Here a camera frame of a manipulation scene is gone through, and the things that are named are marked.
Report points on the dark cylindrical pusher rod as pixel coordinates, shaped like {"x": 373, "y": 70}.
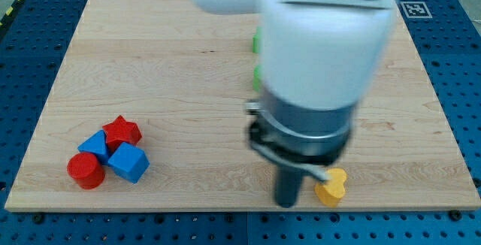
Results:
{"x": 289, "y": 179}

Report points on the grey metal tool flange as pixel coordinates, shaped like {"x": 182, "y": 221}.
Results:
{"x": 300, "y": 134}

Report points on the yellow wooden heart block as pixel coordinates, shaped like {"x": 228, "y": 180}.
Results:
{"x": 332, "y": 192}

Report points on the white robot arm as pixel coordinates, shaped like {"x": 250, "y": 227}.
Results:
{"x": 317, "y": 59}

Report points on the green block lower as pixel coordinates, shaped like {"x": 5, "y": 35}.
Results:
{"x": 257, "y": 79}

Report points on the green block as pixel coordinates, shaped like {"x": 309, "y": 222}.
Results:
{"x": 256, "y": 40}
{"x": 257, "y": 79}

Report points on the green block upper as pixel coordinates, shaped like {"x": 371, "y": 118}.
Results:
{"x": 256, "y": 40}

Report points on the light wooden board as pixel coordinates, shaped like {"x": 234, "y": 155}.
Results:
{"x": 183, "y": 76}

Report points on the white fiducial marker tag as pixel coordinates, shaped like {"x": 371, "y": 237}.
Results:
{"x": 416, "y": 10}

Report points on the blue wooden cube block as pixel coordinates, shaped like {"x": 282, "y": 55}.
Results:
{"x": 129, "y": 162}

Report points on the red wooden star block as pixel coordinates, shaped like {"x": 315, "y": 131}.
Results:
{"x": 121, "y": 131}

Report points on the blue wooden triangle block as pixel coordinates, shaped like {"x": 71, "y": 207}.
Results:
{"x": 96, "y": 145}

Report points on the red wooden cylinder block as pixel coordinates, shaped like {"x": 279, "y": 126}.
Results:
{"x": 86, "y": 170}

